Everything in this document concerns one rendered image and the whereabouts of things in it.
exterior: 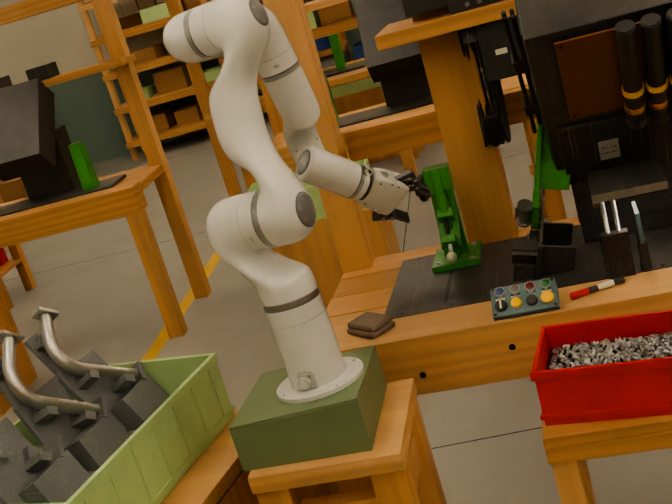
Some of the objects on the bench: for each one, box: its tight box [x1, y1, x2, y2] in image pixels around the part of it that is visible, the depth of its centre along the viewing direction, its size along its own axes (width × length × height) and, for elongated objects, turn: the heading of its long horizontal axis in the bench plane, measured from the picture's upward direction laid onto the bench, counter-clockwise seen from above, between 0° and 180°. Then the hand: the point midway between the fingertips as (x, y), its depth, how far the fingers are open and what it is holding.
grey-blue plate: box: [631, 201, 652, 270], centre depth 223 cm, size 10×2×14 cm, turn 30°
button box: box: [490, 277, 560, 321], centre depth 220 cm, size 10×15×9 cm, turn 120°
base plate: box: [385, 225, 672, 319], centre depth 243 cm, size 42×110×2 cm, turn 120°
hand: (416, 204), depth 230 cm, fingers open, 8 cm apart
